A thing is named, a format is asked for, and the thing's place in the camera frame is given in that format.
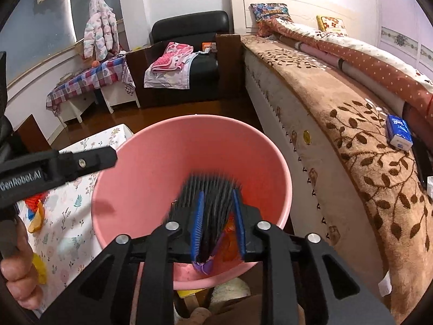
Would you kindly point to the white cloth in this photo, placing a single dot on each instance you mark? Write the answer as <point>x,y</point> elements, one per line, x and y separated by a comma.
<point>230,289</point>

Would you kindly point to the person's left hand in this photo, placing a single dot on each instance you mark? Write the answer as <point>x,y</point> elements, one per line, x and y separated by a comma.
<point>17,277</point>

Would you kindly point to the blue foam net sleeve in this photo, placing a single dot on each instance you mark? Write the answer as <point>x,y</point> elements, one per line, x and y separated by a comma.
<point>31,215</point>

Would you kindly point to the gold round badge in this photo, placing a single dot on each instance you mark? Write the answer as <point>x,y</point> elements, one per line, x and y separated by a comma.
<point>306,136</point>

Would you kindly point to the lilac wardrobe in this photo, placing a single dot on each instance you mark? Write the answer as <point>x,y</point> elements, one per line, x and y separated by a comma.
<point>399,13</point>

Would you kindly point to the pink folded blanket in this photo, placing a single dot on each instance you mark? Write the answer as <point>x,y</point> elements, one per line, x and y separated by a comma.
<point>172,56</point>

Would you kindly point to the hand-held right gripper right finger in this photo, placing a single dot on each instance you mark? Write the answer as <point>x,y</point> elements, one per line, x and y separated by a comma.
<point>238,226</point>

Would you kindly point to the yellow foil wrapper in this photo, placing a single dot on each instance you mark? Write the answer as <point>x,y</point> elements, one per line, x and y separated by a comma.
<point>40,267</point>

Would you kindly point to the white bed mattress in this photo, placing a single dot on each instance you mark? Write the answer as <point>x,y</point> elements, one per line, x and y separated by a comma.
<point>287,142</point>

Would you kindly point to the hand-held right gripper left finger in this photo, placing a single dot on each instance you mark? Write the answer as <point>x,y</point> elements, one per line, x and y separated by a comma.
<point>197,230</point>

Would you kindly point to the white low table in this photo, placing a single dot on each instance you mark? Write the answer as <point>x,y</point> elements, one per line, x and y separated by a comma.
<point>116,98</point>

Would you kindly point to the colourful cartoon pillow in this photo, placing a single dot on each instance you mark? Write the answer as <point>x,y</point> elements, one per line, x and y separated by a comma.
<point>270,13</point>

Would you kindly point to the dark window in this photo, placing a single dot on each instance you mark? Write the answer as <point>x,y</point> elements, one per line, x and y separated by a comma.
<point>33,34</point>

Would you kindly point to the yellow floral pillow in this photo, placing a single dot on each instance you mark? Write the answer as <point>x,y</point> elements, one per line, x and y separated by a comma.
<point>331,23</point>

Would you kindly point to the blue tissue pack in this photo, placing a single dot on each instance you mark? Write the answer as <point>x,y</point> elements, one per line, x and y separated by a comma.
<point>400,132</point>

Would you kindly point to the floral bear print tablecloth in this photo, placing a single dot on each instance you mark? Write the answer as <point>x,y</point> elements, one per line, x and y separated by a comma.
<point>67,210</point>

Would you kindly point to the pink plastic bucket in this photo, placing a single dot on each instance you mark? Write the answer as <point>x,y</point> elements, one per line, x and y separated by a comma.
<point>152,162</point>

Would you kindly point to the orange plastic bag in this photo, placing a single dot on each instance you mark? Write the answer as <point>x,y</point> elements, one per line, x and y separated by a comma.
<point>230,243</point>

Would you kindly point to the small orange box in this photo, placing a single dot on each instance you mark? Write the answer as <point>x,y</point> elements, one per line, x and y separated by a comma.
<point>209,45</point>

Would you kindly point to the purple cloth bundle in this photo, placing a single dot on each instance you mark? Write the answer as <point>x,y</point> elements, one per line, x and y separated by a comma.
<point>203,267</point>

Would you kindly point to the pastel puffer jacket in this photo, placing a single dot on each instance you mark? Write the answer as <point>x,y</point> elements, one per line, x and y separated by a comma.
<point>99,27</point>

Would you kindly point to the red dotted quilt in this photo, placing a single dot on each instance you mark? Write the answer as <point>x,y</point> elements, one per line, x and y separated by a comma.
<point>355,57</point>

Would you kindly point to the red foam net sleeve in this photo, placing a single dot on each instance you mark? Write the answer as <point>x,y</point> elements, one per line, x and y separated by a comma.
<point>35,203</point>

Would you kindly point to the plaid-covered side table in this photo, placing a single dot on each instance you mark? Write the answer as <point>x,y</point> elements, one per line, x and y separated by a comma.
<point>88,78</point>

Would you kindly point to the white paper slip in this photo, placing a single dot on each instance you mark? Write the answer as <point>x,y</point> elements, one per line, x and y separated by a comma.
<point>384,282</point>

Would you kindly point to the black leather armchair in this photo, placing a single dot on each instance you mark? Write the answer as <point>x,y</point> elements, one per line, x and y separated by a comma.
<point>189,23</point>

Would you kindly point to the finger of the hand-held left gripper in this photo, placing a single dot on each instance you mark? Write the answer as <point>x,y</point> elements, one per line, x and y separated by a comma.
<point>84,162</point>

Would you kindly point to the black foam net sleeve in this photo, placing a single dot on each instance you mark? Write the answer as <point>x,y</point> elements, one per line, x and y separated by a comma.
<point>216,203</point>

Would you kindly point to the bed with floral quilts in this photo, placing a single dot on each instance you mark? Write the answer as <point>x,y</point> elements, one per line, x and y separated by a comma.
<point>372,159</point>

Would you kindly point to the pink clothes on armchair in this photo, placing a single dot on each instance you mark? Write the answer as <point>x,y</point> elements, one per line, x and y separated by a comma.
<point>169,79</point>

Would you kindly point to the cardboard box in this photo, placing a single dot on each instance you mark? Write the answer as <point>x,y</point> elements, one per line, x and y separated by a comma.
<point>79,46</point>

